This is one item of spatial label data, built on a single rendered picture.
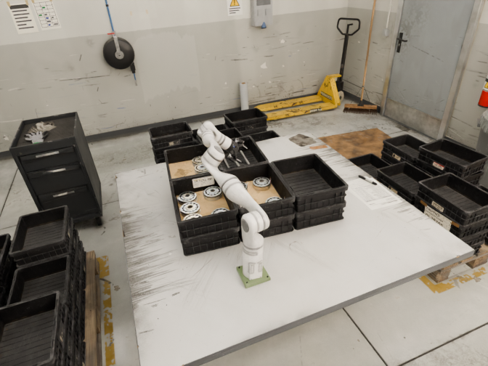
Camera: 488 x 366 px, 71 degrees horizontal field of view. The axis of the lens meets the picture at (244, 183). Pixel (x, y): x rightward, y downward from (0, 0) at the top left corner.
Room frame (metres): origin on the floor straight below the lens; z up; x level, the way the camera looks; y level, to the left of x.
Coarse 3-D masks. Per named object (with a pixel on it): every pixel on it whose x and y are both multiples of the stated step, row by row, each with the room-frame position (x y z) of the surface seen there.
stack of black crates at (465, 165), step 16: (432, 144) 2.49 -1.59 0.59; (448, 144) 2.50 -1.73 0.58; (416, 160) 2.44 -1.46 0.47; (432, 160) 2.31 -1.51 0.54; (448, 160) 2.20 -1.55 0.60; (464, 160) 2.34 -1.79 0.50; (480, 160) 2.16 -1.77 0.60; (432, 176) 2.28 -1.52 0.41; (464, 176) 2.11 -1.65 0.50; (480, 176) 2.19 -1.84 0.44
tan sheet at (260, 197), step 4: (248, 184) 1.69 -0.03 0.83; (252, 184) 1.68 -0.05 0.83; (248, 188) 1.65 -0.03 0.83; (252, 188) 1.64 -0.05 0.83; (272, 188) 1.63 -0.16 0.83; (248, 192) 1.60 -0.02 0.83; (252, 192) 1.60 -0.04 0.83; (256, 192) 1.60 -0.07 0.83; (260, 192) 1.59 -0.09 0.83; (264, 192) 1.59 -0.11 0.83; (268, 192) 1.59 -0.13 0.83; (272, 192) 1.59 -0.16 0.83; (276, 192) 1.58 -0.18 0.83; (252, 196) 1.56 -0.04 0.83; (256, 196) 1.56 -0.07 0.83; (260, 196) 1.56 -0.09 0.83; (264, 196) 1.56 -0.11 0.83; (268, 196) 1.55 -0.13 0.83; (272, 196) 1.55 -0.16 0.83; (276, 196) 1.55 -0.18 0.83; (256, 200) 1.52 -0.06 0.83; (260, 200) 1.52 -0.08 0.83; (264, 200) 1.51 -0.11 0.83
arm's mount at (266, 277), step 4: (236, 268) 1.14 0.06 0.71; (240, 268) 1.13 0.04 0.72; (264, 268) 1.13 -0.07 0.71; (240, 272) 1.11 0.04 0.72; (264, 272) 1.10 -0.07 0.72; (240, 276) 1.09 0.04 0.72; (244, 276) 1.08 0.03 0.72; (264, 276) 1.08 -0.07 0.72; (268, 276) 1.08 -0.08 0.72; (244, 280) 1.06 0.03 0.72; (248, 280) 1.05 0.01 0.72; (252, 280) 1.05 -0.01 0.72; (256, 280) 1.05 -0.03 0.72; (260, 280) 1.05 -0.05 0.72; (264, 280) 1.06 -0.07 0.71; (268, 280) 1.06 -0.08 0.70; (244, 284) 1.04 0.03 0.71; (248, 284) 1.03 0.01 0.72; (252, 284) 1.04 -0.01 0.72; (256, 284) 1.05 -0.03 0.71
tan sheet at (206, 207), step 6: (198, 192) 1.63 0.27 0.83; (222, 192) 1.62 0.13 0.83; (198, 198) 1.58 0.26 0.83; (204, 198) 1.57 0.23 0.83; (222, 198) 1.56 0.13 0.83; (204, 204) 1.52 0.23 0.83; (210, 204) 1.51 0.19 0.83; (216, 204) 1.51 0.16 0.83; (222, 204) 1.51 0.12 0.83; (180, 210) 1.48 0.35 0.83; (204, 210) 1.46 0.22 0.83; (210, 210) 1.46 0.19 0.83
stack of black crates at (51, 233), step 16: (64, 208) 1.92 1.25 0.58; (32, 224) 1.85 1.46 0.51; (48, 224) 1.87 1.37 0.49; (64, 224) 1.72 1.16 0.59; (16, 240) 1.61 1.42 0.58; (32, 240) 1.71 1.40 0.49; (48, 240) 1.70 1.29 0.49; (64, 240) 1.58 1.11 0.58; (80, 240) 1.94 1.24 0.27; (16, 256) 1.49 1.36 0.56; (32, 256) 1.51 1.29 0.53; (48, 256) 1.54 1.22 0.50; (80, 256) 1.76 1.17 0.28; (80, 272) 1.61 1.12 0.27
